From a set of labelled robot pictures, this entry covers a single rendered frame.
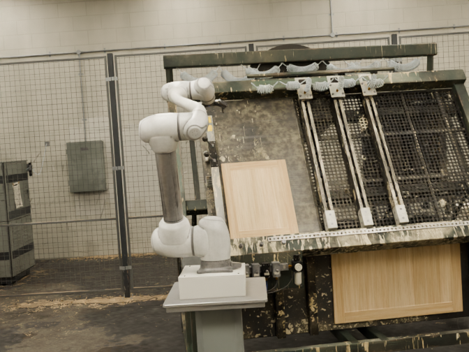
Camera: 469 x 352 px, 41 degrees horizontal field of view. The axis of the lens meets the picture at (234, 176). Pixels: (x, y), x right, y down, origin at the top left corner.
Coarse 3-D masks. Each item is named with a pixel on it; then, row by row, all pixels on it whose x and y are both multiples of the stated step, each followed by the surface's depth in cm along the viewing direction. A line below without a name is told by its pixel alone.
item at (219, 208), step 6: (210, 132) 432; (210, 138) 429; (210, 162) 420; (216, 168) 417; (216, 174) 415; (216, 180) 413; (216, 186) 410; (216, 192) 408; (216, 198) 406; (222, 198) 406; (216, 204) 404; (222, 204) 404; (216, 210) 401; (222, 210) 402; (216, 216) 400; (222, 216) 400
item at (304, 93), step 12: (300, 96) 444; (312, 96) 445; (300, 108) 450; (312, 120) 439; (312, 132) 436; (312, 144) 429; (312, 156) 426; (324, 168) 419; (324, 180) 415; (324, 192) 414; (324, 204) 405; (324, 216) 405; (336, 228) 399
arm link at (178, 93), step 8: (168, 88) 343; (176, 88) 340; (184, 88) 342; (168, 96) 343; (176, 96) 333; (184, 96) 342; (176, 104) 333; (184, 104) 324; (192, 104) 319; (200, 104) 317
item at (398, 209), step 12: (372, 72) 443; (360, 84) 454; (372, 96) 452; (372, 108) 450; (372, 120) 442; (372, 132) 442; (384, 144) 433; (384, 156) 427; (384, 168) 424; (384, 180) 425; (396, 180) 418; (396, 192) 414; (396, 204) 409; (396, 216) 407
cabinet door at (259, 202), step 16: (272, 160) 426; (224, 176) 417; (240, 176) 418; (256, 176) 419; (272, 176) 420; (240, 192) 412; (256, 192) 413; (272, 192) 414; (288, 192) 414; (240, 208) 406; (256, 208) 407; (272, 208) 408; (288, 208) 408; (240, 224) 400; (256, 224) 401; (272, 224) 402; (288, 224) 402
